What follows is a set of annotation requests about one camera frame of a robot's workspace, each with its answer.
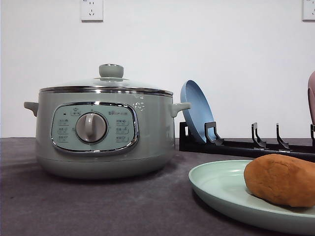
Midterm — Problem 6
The glass lid with green knob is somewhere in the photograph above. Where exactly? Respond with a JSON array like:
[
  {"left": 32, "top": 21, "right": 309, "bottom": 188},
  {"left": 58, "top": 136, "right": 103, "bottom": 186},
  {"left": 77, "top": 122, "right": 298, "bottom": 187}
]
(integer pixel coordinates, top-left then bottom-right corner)
[{"left": 38, "top": 64, "right": 174, "bottom": 96}]

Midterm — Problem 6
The green plate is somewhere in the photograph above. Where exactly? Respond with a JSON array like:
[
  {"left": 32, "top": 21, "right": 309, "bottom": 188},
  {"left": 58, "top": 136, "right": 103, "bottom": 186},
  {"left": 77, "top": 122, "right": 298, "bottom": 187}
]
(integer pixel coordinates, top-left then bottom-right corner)
[{"left": 188, "top": 160, "right": 315, "bottom": 235}]

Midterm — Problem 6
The brown potato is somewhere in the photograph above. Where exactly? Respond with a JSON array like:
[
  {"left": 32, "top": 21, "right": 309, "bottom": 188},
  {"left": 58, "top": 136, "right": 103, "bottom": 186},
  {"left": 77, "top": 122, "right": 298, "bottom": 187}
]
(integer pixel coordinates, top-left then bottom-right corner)
[{"left": 244, "top": 154, "right": 315, "bottom": 207}]

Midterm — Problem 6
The blue plate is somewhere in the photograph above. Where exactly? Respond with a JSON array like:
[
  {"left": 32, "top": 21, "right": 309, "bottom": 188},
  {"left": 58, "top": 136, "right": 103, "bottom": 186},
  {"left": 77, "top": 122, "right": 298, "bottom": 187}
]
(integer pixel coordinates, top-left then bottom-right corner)
[{"left": 181, "top": 79, "right": 217, "bottom": 142}]

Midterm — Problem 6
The black plate rack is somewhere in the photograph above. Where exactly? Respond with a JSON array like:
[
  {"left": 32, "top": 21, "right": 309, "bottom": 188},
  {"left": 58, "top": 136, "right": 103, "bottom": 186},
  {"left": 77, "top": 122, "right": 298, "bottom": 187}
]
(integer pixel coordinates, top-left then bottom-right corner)
[{"left": 179, "top": 122, "right": 315, "bottom": 160}]

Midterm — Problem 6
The green electric steamer pot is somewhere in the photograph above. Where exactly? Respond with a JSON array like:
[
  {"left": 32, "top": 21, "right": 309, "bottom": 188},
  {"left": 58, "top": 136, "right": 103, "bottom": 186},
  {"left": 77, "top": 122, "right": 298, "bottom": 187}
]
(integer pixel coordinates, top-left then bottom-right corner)
[{"left": 24, "top": 86, "right": 191, "bottom": 179}]

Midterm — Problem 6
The pink plate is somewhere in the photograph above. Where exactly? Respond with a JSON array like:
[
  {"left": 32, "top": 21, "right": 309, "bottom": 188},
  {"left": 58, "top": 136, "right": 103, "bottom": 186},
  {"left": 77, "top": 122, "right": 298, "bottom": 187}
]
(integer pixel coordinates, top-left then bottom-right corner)
[{"left": 308, "top": 70, "right": 315, "bottom": 124}]

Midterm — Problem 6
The white wall socket left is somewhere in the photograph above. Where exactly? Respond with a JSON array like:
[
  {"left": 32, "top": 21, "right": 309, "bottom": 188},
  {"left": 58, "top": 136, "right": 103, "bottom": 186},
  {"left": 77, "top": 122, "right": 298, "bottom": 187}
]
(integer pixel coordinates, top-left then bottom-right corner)
[{"left": 81, "top": 0, "right": 104, "bottom": 23}]

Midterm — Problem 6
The white wall socket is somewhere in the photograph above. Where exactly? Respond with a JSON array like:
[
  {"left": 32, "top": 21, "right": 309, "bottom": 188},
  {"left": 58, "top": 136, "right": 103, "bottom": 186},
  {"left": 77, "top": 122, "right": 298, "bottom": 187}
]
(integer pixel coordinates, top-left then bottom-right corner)
[
  {"left": 81, "top": 0, "right": 104, "bottom": 23},
  {"left": 299, "top": 0, "right": 315, "bottom": 24}
]

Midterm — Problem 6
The white wall socket right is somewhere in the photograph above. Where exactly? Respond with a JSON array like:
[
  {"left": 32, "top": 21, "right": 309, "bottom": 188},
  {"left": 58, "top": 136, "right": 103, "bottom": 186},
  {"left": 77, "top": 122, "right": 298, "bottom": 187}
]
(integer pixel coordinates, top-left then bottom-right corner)
[{"left": 299, "top": 0, "right": 315, "bottom": 24}]

